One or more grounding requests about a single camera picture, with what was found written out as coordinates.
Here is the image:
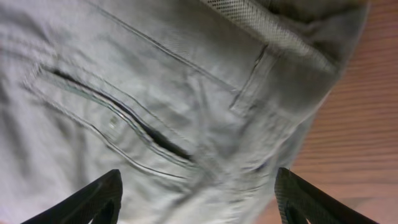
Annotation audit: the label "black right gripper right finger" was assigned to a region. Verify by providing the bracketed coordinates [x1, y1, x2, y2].
[274, 167, 377, 224]

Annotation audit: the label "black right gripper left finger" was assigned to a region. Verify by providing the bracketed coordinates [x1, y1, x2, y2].
[22, 169, 123, 224]

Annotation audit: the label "grey shorts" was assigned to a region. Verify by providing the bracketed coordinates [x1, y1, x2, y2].
[1, 0, 369, 223]

